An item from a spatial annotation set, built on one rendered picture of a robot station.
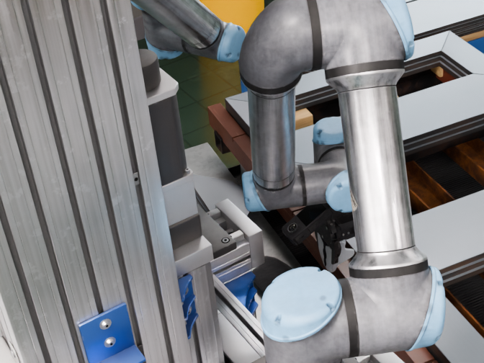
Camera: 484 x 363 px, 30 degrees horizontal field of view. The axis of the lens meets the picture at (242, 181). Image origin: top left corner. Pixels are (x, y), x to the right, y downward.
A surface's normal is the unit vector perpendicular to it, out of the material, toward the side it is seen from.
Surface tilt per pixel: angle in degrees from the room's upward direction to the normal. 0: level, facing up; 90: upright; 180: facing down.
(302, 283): 7
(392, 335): 80
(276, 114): 108
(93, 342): 90
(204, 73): 0
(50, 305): 90
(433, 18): 0
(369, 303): 30
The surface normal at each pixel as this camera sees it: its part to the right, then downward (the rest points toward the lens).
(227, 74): -0.08, -0.80
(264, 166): -0.44, 0.75
